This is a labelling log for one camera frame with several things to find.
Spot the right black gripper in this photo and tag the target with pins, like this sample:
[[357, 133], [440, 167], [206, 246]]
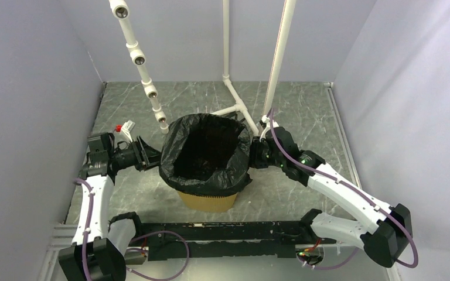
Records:
[[254, 161]]

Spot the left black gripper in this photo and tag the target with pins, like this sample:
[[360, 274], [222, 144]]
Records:
[[146, 157]]

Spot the black trash bag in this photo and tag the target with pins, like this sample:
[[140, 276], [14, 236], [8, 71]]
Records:
[[206, 155]]

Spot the yellow plastic trash bin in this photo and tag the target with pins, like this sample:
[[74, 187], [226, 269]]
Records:
[[210, 204]]

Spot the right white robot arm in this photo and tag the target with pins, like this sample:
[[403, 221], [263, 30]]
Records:
[[381, 230]]

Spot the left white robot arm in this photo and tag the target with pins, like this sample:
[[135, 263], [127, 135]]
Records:
[[98, 247]]

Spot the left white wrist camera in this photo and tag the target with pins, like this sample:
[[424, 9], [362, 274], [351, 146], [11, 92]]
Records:
[[124, 131]]

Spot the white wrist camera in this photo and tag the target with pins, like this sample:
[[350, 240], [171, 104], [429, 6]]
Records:
[[266, 125], [124, 131]]

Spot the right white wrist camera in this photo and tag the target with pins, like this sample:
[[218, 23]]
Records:
[[266, 125]]

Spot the black handled pliers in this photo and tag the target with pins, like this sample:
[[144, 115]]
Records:
[[237, 117]]

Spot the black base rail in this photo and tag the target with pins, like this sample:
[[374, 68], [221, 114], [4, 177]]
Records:
[[282, 239]]

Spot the white PVC pipe frame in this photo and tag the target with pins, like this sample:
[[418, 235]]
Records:
[[121, 12]]

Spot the aluminium side rail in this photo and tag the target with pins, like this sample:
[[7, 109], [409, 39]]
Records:
[[342, 134]]

